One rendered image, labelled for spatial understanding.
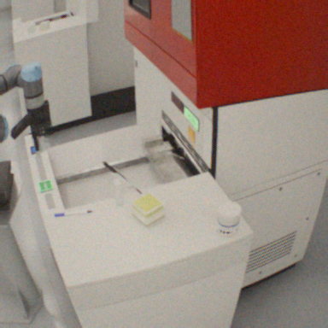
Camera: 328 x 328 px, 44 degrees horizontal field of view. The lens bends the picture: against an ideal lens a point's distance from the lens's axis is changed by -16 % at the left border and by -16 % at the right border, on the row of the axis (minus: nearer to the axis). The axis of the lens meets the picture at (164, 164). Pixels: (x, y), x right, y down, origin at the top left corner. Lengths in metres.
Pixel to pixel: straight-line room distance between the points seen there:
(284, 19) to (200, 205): 0.74
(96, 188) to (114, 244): 0.48
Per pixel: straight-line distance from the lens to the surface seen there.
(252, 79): 1.55
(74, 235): 1.44
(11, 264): 2.18
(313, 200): 2.20
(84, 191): 1.83
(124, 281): 1.34
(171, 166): 1.82
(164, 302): 1.51
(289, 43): 1.59
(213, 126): 1.55
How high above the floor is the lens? 1.98
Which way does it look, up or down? 37 degrees down
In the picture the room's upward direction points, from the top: 1 degrees counter-clockwise
